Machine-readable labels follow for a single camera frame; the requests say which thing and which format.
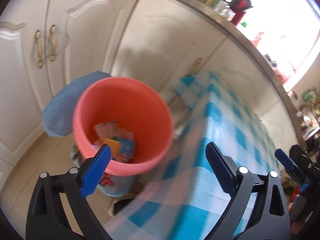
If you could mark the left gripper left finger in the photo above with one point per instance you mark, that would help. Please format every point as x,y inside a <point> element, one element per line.
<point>46,218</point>

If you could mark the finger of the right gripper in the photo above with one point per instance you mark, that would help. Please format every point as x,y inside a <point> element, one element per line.
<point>287,163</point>

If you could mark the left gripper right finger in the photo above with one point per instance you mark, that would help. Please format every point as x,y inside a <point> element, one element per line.
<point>257,208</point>

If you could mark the trash inside bin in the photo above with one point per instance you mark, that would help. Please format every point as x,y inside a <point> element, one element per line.
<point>119,139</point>

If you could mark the orange plastic trash bin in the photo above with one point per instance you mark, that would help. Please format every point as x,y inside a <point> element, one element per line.
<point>137,108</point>

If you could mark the white kitchen cabinets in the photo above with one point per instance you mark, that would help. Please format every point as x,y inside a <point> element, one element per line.
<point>154,41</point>

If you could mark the person's right hand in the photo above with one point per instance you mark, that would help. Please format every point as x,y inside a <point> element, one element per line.
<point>297,225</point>

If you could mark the blue white checkered tablecloth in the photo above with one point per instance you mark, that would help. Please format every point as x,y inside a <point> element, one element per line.
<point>184,200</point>

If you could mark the blue fabric cushion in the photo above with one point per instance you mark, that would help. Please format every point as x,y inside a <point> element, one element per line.
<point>57,116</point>

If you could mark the red thermos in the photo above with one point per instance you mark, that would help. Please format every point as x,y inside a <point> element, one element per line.
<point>239,7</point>

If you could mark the white mug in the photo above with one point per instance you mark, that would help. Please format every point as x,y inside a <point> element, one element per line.
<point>224,10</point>

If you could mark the steel countertop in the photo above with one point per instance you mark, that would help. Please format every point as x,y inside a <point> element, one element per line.
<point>263,65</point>

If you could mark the middle brass cabinet handle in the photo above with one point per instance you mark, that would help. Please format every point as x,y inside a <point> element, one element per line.
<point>194,67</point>

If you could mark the brass cabinet handle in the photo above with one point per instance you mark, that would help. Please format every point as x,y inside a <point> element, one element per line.
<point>39,49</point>
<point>194,67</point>
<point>53,42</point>

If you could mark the right brass cabinet handle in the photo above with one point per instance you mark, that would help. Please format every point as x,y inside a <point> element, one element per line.
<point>53,42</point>

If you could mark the left brass cabinet handle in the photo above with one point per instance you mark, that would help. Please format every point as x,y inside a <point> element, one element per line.
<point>39,49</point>

